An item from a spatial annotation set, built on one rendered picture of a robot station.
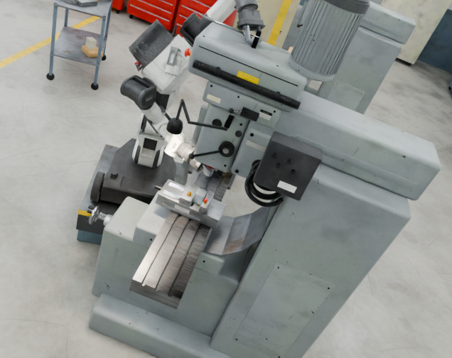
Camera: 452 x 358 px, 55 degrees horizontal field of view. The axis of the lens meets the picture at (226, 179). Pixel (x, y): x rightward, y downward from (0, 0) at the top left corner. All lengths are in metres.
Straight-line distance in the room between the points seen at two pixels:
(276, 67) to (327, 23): 0.25
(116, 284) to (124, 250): 0.30
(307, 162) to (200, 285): 1.13
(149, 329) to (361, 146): 1.62
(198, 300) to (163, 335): 0.31
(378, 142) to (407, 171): 0.18
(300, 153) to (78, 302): 1.91
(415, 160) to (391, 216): 0.24
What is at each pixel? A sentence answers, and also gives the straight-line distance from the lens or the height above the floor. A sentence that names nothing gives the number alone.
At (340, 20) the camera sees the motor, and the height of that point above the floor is 2.13.
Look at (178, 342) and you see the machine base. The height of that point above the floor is 0.20.
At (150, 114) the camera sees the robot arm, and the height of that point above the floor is 1.29.
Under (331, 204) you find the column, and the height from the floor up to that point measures 1.47.
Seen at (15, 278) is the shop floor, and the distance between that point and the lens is 3.14.
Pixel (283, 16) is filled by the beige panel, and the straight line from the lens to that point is 3.60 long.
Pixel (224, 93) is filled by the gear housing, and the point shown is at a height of 1.71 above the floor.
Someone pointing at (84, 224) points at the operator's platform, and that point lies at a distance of 3.08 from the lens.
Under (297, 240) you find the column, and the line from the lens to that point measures 2.04.
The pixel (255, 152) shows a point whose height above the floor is 1.50.
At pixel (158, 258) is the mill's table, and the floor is 0.93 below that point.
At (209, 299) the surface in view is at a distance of 2.55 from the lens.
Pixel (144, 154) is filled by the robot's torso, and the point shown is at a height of 0.75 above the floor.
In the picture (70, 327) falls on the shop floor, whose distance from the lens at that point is 2.94.
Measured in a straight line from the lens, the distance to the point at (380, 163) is 1.93.
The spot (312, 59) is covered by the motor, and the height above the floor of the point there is 1.96.
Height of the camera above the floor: 2.49
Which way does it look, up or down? 36 degrees down
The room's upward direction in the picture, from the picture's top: 22 degrees clockwise
